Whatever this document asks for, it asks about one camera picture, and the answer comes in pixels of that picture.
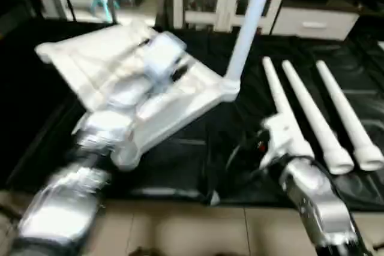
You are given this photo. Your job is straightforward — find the white plastic table top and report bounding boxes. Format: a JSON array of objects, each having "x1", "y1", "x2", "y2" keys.
[{"x1": 34, "y1": 20, "x2": 242, "y2": 171}]

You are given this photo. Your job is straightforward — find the white plastic table leg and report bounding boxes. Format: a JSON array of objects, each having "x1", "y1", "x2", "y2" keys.
[
  {"x1": 262, "y1": 56, "x2": 314, "y2": 162},
  {"x1": 223, "y1": 0, "x2": 278, "y2": 99},
  {"x1": 316, "y1": 59, "x2": 384, "y2": 172},
  {"x1": 281, "y1": 59, "x2": 355, "y2": 175}
]

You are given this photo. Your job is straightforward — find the black work mat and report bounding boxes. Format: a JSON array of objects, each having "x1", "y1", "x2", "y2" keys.
[{"x1": 0, "y1": 16, "x2": 384, "y2": 212}]

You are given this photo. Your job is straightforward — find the white drawer unit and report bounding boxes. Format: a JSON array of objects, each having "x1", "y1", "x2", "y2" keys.
[{"x1": 272, "y1": 7, "x2": 362, "y2": 42}]

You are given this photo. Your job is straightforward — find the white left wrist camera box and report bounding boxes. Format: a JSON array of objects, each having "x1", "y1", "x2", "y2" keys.
[{"x1": 140, "y1": 32, "x2": 188, "y2": 84}]

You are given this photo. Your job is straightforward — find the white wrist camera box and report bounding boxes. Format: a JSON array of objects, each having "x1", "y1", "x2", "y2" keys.
[
  {"x1": 259, "y1": 112, "x2": 314, "y2": 171},
  {"x1": 140, "y1": 32, "x2": 188, "y2": 84}
]

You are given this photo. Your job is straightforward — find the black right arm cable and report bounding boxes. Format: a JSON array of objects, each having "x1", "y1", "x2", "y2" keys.
[{"x1": 224, "y1": 138, "x2": 266, "y2": 174}]

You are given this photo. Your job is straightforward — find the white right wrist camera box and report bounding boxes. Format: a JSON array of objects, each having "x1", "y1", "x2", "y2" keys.
[{"x1": 259, "y1": 112, "x2": 314, "y2": 171}]

